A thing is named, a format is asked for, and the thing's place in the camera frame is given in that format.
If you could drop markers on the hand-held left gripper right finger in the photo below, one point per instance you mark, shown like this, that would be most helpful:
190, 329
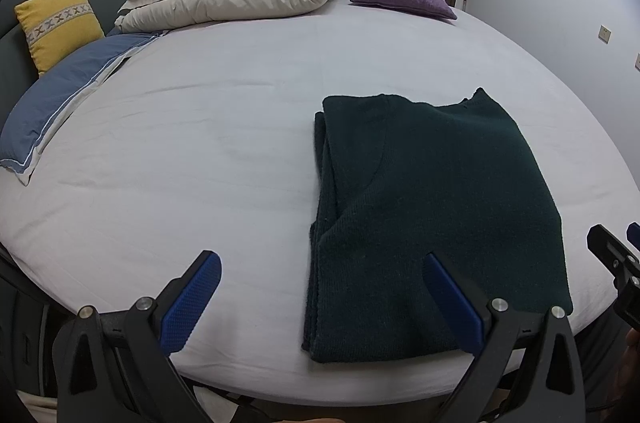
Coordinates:
452, 298

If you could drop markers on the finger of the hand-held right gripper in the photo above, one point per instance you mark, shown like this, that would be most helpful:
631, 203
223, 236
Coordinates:
610, 248
634, 235

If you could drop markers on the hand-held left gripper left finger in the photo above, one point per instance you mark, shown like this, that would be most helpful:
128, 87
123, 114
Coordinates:
192, 303

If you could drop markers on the dark green knit sweater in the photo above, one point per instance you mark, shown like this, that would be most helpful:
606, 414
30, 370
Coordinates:
425, 203

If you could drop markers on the bed with white sheet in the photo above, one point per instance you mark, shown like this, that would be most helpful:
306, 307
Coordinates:
200, 153

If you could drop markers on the dark bed base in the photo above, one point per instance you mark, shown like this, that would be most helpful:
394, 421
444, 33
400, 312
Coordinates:
25, 328

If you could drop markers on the blue pillow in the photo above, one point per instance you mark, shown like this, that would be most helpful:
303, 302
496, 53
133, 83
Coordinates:
55, 103

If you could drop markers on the yellow embroidered pillow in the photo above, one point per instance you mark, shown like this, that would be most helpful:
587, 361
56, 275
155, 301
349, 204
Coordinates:
55, 23

